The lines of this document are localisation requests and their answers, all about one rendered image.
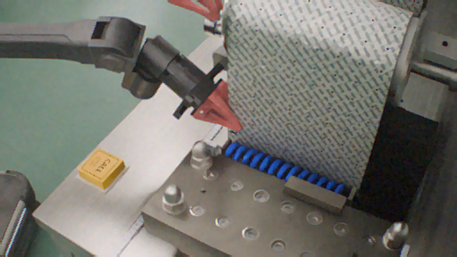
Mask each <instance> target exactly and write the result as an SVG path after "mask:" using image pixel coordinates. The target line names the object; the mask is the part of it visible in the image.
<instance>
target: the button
mask: <svg viewBox="0 0 457 257"><path fill-rule="evenodd" d="M124 168H125V165H124V161H123V159H121V158H119V157H117V156H116V155H114V154H109V153H107V152H106V151H105V150H102V149H100V148H97V149H96V150H95V151H94V152H93V153H92V154H91V155H90V157H89V158H88V159H86V160H85V161H84V162H83V163H82V165H81V166H79V168H78V172H79V176H80V177H82V178H83V179H85V180H87V181H88V182H90V183H92V184H94V185H95V186H97V187H101V188H102V189H106V188H107V187H108V186H109V185H110V184H111V183H112V182H113V181H114V180H115V179H116V177H117V176H118V175H119V174H120V173H121V172H122V171H123V170H124Z"/></svg>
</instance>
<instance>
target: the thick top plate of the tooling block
mask: <svg viewBox="0 0 457 257"><path fill-rule="evenodd" d="M191 153H192V149H191V150H190V152H188V153H187V154H186V157H185V158H184V159H183V160H182V161H181V163H180V164H179V165H177V167H176V168H175V170H174V171H173V172H172V173H171V174H170V175H169V176H168V177H167V178H166V180H165V181H164V183H163V184H162V185H161V186H160V187H159V188H158V190H157V191H156V193H155V194H154V195H152V198H151V199H150V200H149V201H148V202H147V203H146V204H145V206H144V208H142V209H141V210H140V211H141V215H142V218H143V222H144V225H145V231H147V232H149V233H151V234H152V235H154V236H156V237H158V238H160V239H161V240H163V241H164V242H166V243H169V244H172V245H174V246H175V247H177V248H178V249H180V250H182V251H184V252H185V253H190V254H192V255H194V256H195V257H399V255H400V254H401V252H402V250H401V251H398V252H394V251H391V250H388V249H387V248H386V247H385V246H384V244H383V236H384V234H385V233H386V231H387V229H388V228H391V227H392V225H393V224H392V223H390V222H388V221H384V220H382V219H381V218H377V217H375V216H373V215H369V214H368V213H366V212H364V211H359V210H357V209H355V208H351V207H350V206H348V205H345V206H344V209H343V211H342V212H341V214H340V215H338V214H335V213H333V212H330V211H328V210H325V209H324V210H323V209H322V208H320V207H318V206H316V205H314V204H309V203H307V202H305V201H303V200H301V199H299V198H298V199H297V198H295V197H293V196H291V195H288V194H286V193H284V186H285V184H286V182H287V181H286V180H284V179H280V178H277V177H274V176H272V175H270V174H268V173H267V172H264V171H262V170H258V169H254V168H252V167H250V166H248V165H246V164H243V163H242V162H238V161H236V160H234V159H232V158H229V157H228V156H225V155H223V154H221V153H218V154H217V156H216V157H215V156H212V158H213V164H212V166H211V167H210V168H209V169H206V170H197V169H195V168H193V167H192V166H191V164H190V159H191ZM170 184H174V185H177V186H178V187H179V189H180V190H181V192H183V194H184V199H185V200H186V202H187V207H186V209H185V210H184V211H183V212H182V213H180V214H178V215H169V214H168V213H166V212H165V211H164V210H163V208H162V199H163V191H164V188H165V187H167V185H170Z"/></svg>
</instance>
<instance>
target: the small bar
mask: <svg viewBox="0 0 457 257"><path fill-rule="evenodd" d="M284 193H286V194H288V195H291V196H293V197H295V198H297V199H298V198H299V199H301V200H303V201H305V202H307V203H309V204H314V205H316V206H318V207H320V208H322V209H323V210H324V209H325V210H328V211H330V212H333V213H335V214H338V215H340V214H341V212H342V211H343V209H344V206H345V201H346V196H343V195H339V194H336V193H334V192H333V191H330V190H329V191H328V190H327V189H325V188H322V187H319V186H317V185H313V184H312V183H309V182H307V181H304V180H302V179H300V178H295V177H293V176H290V178H289V179H288V180H287V182H286V184H285V186H284Z"/></svg>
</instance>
